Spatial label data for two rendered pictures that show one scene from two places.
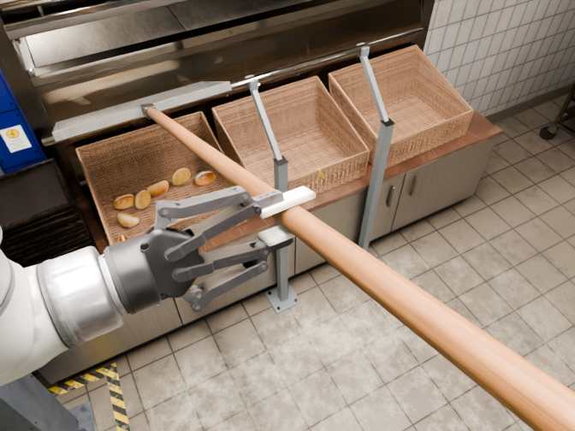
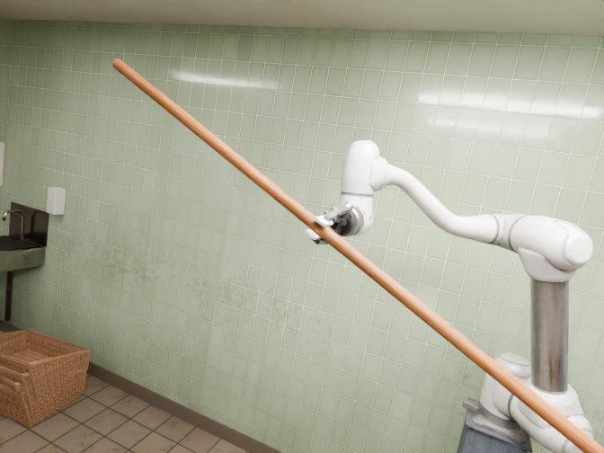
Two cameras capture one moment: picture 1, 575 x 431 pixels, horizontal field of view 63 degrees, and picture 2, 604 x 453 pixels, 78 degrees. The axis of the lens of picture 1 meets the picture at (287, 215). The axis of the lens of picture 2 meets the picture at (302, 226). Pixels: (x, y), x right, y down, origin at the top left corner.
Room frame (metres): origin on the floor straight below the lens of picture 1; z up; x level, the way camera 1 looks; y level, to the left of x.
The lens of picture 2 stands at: (0.99, -0.60, 1.82)
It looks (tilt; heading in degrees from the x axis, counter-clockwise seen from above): 8 degrees down; 139
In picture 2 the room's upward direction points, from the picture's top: 10 degrees clockwise
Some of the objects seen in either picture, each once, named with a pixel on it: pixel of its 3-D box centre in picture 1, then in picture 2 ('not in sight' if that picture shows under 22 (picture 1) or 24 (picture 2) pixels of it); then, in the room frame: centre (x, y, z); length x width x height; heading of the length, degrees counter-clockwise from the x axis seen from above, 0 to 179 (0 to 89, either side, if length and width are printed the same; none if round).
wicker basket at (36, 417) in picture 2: not in sight; (23, 380); (-1.82, -0.34, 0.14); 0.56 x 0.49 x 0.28; 34
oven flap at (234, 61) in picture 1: (258, 55); not in sight; (1.90, 0.13, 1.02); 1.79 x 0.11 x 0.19; 118
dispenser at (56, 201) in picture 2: not in sight; (56, 200); (-2.37, -0.17, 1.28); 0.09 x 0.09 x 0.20; 28
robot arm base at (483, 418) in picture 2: not in sight; (493, 413); (0.53, 0.95, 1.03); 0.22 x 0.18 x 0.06; 24
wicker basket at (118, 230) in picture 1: (163, 185); not in sight; (1.39, 0.52, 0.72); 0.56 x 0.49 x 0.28; 118
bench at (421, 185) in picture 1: (270, 216); not in sight; (1.59, 0.09, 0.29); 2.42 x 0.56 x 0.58; 118
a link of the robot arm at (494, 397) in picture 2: not in sight; (510, 384); (0.56, 0.95, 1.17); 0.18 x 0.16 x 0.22; 151
